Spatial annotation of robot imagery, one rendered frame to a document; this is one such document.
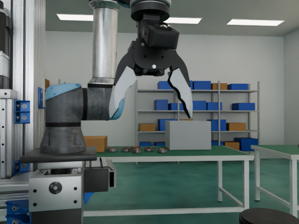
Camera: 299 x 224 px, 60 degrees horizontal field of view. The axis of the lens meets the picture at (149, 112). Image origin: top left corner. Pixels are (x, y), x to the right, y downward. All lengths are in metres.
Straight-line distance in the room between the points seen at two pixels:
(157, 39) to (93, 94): 0.56
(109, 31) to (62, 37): 6.29
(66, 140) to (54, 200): 0.20
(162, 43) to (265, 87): 7.33
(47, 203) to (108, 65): 0.47
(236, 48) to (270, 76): 1.20
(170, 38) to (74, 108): 0.57
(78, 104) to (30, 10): 0.45
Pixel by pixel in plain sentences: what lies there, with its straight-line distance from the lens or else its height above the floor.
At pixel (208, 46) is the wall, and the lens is 7.28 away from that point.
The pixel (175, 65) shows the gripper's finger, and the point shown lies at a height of 1.25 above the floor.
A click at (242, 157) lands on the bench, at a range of 2.84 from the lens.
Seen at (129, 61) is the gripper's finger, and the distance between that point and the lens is 0.45.
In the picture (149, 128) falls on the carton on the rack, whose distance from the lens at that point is 6.21.
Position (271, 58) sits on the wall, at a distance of 7.89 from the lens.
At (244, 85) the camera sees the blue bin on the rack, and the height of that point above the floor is 1.89.
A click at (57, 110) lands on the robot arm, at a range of 0.89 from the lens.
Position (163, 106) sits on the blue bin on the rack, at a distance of 6.23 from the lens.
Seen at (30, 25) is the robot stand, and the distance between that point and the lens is 1.15.
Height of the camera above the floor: 1.16
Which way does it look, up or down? 1 degrees up
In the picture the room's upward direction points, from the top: straight up
